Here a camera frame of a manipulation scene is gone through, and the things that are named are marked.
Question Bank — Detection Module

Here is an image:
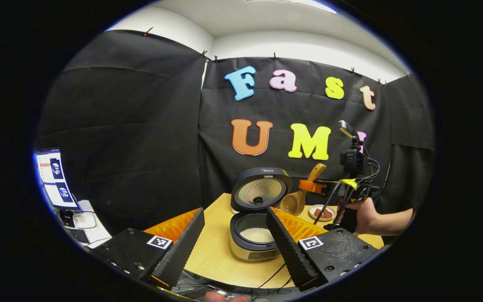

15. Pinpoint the wooden spoon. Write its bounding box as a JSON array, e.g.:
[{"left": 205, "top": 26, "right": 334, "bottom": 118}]
[{"left": 280, "top": 163, "right": 327, "bottom": 216}]

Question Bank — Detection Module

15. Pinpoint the computer monitor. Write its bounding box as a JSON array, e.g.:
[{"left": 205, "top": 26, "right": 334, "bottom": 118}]
[{"left": 36, "top": 148, "right": 78, "bottom": 210}]

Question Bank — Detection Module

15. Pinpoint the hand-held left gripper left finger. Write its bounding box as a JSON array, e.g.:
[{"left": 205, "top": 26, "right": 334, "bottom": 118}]
[{"left": 86, "top": 208, "right": 205, "bottom": 292}]

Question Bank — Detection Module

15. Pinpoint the white round plate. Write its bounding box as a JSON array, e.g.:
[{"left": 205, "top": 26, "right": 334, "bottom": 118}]
[{"left": 309, "top": 204, "right": 337, "bottom": 222}]

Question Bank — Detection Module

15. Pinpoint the white side desk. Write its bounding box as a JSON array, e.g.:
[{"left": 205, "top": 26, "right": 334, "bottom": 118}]
[{"left": 59, "top": 199, "right": 112, "bottom": 248}]

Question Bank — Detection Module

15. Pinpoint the row of black cloth clips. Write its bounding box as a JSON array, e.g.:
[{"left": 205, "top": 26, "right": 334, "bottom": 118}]
[{"left": 143, "top": 27, "right": 410, "bottom": 84}]

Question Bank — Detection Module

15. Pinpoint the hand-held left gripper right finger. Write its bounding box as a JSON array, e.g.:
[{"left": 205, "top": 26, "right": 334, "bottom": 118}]
[{"left": 267, "top": 207, "right": 384, "bottom": 292}]

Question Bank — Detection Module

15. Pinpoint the dark grey rice cooker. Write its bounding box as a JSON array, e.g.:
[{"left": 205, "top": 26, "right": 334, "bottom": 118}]
[{"left": 229, "top": 167, "right": 293, "bottom": 263}]

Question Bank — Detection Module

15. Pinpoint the white rice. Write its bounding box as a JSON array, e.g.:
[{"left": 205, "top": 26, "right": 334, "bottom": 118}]
[{"left": 240, "top": 227, "right": 275, "bottom": 244}]

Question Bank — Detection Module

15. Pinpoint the black backdrop cloth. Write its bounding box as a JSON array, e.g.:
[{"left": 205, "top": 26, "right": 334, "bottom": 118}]
[{"left": 36, "top": 29, "right": 437, "bottom": 235}]

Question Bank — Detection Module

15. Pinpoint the wide ceiling light panel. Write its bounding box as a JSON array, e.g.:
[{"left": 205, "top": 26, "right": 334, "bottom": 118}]
[{"left": 248, "top": 0, "right": 338, "bottom": 15}]

